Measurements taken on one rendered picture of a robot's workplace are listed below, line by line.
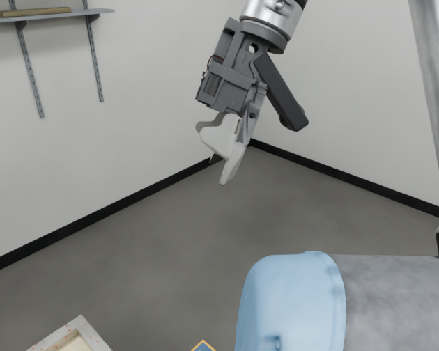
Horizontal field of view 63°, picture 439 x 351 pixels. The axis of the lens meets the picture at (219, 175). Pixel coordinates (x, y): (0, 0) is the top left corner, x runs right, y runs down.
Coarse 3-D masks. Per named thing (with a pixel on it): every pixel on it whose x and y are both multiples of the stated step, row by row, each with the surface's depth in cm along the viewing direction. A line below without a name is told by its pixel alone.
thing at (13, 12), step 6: (0, 12) 209; (6, 12) 208; (12, 12) 210; (18, 12) 212; (24, 12) 214; (30, 12) 216; (36, 12) 218; (42, 12) 220; (48, 12) 222; (54, 12) 225; (60, 12) 227; (66, 12) 229
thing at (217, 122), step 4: (220, 112) 53; (224, 112) 53; (216, 116) 53; (220, 116) 53; (212, 120) 54; (216, 120) 54; (220, 120) 54; (200, 124) 55; (204, 124) 55; (208, 124) 54; (212, 124) 54; (216, 124) 54; (220, 124) 54; (196, 128) 55; (200, 128) 55; (212, 156) 57; (216, 156) 57; (220, 156) 57; (212, 160) 58; (216, 160) 57
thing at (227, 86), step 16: (224, 32) 47; (240, 32) 45; (256, 32) 44; (272, 32) 44; (224, 48) 47; (240, 48) 46; (256, 48) 48; (272, 48) 47; (224, 64) 46; (240, 64) 47; (208, 80) 45; (224, 80) 45; (240, 80) 45; (256, 80) 47; (208, 96) 45; (224, 96) 46; (240, 96) 46; (240, 112) 46
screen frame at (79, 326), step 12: (72, 324) 117; (84, 324) 117; (48, 336) 113; (60, 336) 113; (72, 336) 116; (84, 336) 113; (96, 336) 113; (36, 348) 109; (48, 348) 110; (96, 348) 109; (108, 348) 109
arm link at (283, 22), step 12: (252, 0) 44; (264, 0) 44; (276, 0) 44; (288, 0) 44; (252, 12) 44; (264, 12) 44; (276, 12) 44; (288, 12) 44; (300, 12) 46; (264, 24) 44; (276, 24) 44; (288, 24) 45; (288, 36) 46
